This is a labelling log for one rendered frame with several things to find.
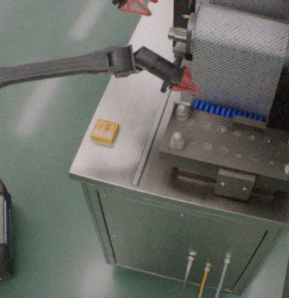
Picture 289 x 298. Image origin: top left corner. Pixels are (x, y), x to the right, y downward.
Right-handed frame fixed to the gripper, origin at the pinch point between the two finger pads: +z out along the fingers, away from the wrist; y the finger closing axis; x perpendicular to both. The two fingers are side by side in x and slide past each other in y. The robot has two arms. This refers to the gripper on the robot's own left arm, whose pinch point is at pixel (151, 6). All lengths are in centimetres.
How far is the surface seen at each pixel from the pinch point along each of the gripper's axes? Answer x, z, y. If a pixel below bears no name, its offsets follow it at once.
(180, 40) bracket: -6.0, 14.3, -3.5
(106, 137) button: -35.2, 17.4, 17.9
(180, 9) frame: -16.8, 15.7, -28.4
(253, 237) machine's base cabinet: -15, 66, 30
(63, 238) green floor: -126, 53, 24
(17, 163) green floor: -153, 22, -9
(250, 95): 2.8, 35.7, 4.6
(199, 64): -1.1, 19.2, 4.6
